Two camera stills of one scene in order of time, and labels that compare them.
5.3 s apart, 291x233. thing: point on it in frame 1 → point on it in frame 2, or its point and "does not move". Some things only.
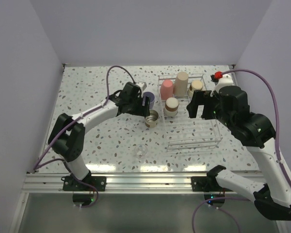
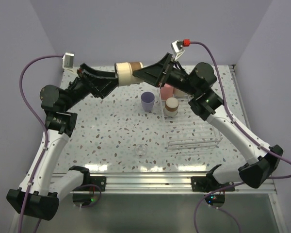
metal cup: [151, 121] → [124, 70]
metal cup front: [171, 106] does not move
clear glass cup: [141, 151] does not move
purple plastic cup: [152, 98] does not move
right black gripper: [201, 97] → [153, 74]
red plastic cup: [167, 90] does not move
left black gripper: [143, 110] → [104, 85]
